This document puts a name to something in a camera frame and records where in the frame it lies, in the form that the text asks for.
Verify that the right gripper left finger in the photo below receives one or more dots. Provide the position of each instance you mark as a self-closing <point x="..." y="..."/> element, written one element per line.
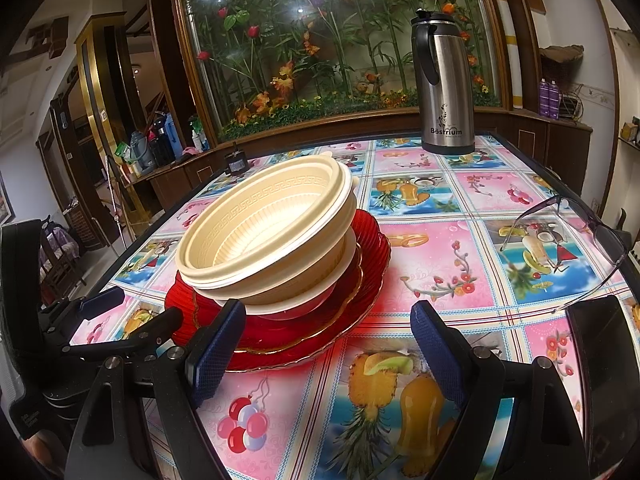
<point x="183" y="378"/>

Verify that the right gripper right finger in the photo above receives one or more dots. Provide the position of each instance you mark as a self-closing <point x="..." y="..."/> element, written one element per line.
<point x="471" y="377"/>

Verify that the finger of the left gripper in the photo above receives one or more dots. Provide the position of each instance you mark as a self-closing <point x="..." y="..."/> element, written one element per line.
<point x="65" y="316"/>
<point x="148" y="337"/>

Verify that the white plate bottom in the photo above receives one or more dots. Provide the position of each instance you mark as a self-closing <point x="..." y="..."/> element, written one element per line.
<point x="310" y="304"/>

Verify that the red plastic plate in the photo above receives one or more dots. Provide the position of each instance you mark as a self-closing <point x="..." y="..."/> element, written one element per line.
<point x="266" y="344"/>

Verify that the cream paper plate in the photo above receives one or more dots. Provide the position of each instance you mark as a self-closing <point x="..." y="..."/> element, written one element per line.
<point x="304" y="274"/>

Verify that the cream bowl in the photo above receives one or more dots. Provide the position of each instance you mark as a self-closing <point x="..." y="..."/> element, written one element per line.
<point x="297" y="209"/>

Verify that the colourful printed tablecloth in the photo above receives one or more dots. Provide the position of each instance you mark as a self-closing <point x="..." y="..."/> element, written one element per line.
<point x="366" y="405"/>

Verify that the blue bottle on counter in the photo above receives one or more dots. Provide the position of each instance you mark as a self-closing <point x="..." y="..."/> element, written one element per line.
<point x="174" y="138"/>

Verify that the small black jar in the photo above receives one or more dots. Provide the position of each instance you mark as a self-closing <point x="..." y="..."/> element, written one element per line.
<point x="237" y="162"/>

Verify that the eyeglasses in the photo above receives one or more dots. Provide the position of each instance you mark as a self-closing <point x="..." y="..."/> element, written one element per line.
<point x="557" y="252"/>

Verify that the wooden counter cabinet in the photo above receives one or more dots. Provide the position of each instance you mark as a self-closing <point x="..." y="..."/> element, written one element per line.
<point x="558" y="145"/>

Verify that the purple bottles on shelf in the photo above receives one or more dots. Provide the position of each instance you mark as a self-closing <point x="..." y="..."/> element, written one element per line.
<point x="549" y="99"/>

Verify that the steel thermos jug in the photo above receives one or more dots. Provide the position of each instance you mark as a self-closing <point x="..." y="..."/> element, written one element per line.
<point x="443" y="83"/>

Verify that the flower aquarium display window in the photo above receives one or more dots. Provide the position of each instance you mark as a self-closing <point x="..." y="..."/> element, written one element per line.
<point x="267" y="64"/>

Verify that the framed wall picture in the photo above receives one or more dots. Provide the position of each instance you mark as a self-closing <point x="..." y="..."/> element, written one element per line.
<point x="6" y="210"/>

